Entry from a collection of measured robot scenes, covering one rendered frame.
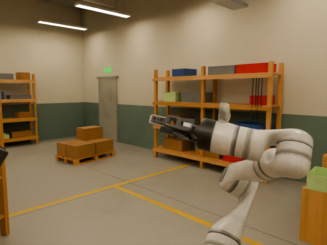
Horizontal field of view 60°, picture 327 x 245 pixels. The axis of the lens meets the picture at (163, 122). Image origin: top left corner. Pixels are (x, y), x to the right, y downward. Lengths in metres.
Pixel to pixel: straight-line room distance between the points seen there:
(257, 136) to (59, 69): 10.25
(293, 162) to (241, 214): 0.29
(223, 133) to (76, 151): 6.18
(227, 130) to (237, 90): 5.69
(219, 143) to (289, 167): 0.15
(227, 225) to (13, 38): 9.82
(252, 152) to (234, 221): 0.27
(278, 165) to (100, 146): 6.64
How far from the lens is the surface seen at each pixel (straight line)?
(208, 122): 0.64
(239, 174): 0.81
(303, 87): 5.74
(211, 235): 0.82
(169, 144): 6.93
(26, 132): 9.78
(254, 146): 0.62
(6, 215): 3.93
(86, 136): 7.35
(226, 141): 0.62
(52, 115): 10.60
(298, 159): 0.62
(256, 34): 6.22
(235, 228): 0.83
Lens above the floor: 1.70
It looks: 7 degrees down
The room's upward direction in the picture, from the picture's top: straight up
